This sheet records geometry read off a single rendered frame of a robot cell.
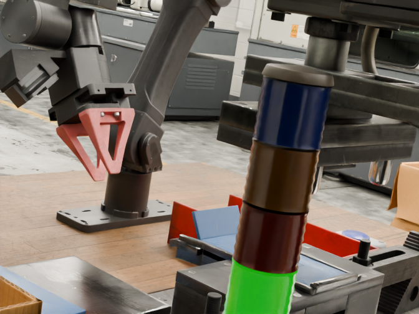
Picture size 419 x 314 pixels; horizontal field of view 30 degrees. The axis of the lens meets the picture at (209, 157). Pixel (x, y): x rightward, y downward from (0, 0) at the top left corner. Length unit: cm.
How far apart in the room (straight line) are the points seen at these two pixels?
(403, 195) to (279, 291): 274
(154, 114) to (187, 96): 676
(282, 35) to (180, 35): 551
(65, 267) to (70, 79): 22
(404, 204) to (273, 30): 374
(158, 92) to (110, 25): 721
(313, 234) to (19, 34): 45
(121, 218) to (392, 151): 48
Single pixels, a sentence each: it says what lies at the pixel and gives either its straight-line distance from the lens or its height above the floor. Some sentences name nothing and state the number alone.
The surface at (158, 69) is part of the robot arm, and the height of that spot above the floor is 112.
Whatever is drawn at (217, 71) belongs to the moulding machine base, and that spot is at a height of 54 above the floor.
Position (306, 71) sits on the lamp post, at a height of 120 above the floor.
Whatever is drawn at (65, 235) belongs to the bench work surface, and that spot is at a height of 90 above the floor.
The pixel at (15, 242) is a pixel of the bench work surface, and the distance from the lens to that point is 100.
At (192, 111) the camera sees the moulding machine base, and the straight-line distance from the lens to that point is 796.
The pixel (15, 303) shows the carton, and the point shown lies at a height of 96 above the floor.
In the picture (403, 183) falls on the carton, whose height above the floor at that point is 65.
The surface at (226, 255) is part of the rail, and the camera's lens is 76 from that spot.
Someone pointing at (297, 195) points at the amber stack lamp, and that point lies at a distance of 42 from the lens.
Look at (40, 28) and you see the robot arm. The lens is 90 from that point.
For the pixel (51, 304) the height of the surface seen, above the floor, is 92.
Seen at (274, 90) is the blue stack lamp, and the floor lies 118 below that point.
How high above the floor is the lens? 122
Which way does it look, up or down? 11 degrees down
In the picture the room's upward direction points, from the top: 9 degrees clockwise
